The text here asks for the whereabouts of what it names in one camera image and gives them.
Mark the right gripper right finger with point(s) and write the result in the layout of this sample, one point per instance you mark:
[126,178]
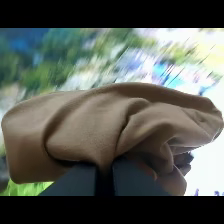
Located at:
[133,181]

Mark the brown shirt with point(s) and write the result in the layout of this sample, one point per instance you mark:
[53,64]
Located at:
[100,126]

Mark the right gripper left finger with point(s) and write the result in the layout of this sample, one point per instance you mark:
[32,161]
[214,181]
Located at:
[76,182]

